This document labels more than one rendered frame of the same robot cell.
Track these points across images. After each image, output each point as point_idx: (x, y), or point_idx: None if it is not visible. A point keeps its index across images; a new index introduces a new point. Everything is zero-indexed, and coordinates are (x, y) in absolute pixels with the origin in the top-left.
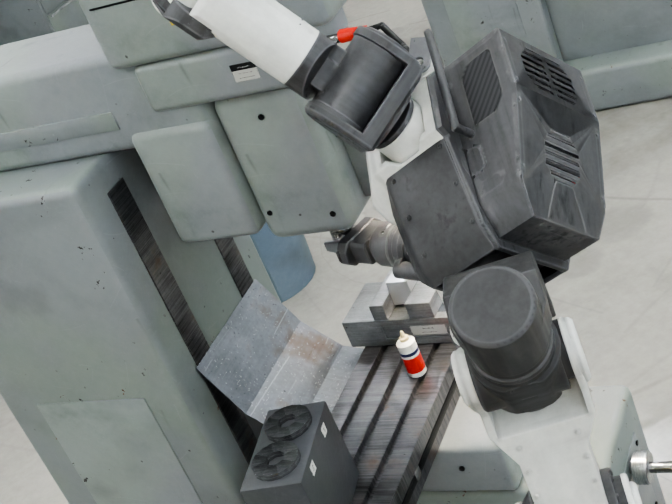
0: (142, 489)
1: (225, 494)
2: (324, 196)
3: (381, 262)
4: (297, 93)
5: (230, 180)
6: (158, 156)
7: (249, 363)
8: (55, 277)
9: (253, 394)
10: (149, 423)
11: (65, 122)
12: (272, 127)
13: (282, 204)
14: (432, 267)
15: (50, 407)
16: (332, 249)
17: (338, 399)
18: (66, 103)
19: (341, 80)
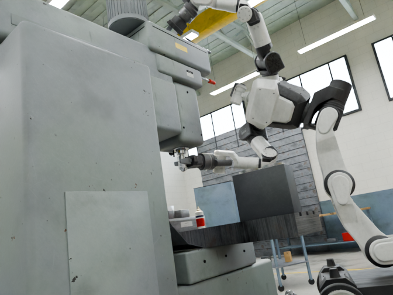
0: (121, 280)
1: (172, 274)
2: (199, 127)
3: (207, 162)
4: (268, 48)
5: (178, 107)
6: (156, 86)
7: None
8: (124, 100)
9: None
10: (145, 211)
11: (121, 54)
12: (189, 97)
13: (188, 126)
14: (303, 96)
15: (77, 194)
16: (183, 161)
17: (191, 230)
18: (124, 48)
19: None
